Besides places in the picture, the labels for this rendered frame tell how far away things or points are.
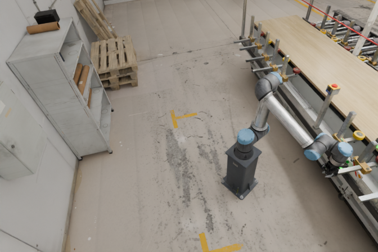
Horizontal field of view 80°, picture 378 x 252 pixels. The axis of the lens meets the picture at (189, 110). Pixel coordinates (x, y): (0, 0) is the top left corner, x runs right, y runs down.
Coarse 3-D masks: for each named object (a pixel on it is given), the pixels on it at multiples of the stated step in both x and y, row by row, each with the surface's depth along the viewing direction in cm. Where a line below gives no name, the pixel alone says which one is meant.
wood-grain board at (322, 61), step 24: (264, 24) 353; (288, 24) 346; (288, 48) 296; (312, 48) 291; (336, 48) 286; (312, 72) 256; (336, 72) 252; (360, 72) 248; (336, 96) 225; (360, 96) 222; (360, 120) 200
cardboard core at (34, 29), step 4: (40, 24) 236; (44, 24) 236; (48, 24) 236; (52, 24) 236; (56, 24) 236; (28, 28) 234; (32, 28) 234; (36, 28) 234; (40, 28) 235; (44, 28) 236; (48, 28) 237; (52, 28) 237; (56, 28) 238; (28, 32) 235; (32, 32) 236; (36, 32) 237; (40, 32) 239
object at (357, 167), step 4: (368, 164) 174; (372, 164) 174; (376, 164) 174; (344, 168) 174; (348, 168) 173; (352, 168) 173; (356, 168) 173; (360, 168) 172; (340, 172) 172; (344, 172) 172; (348, 172) 173
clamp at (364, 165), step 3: (357, 156) 179; (354, 159) 179; (354, 162) 179; (357, 162) 176; (360, 165) 174; (363, 165) 173; (366, 165) 172; (363, 168) 171; (363, 171) 172; (366, 171) 169; (369, 171) 170; (363, 174) 172
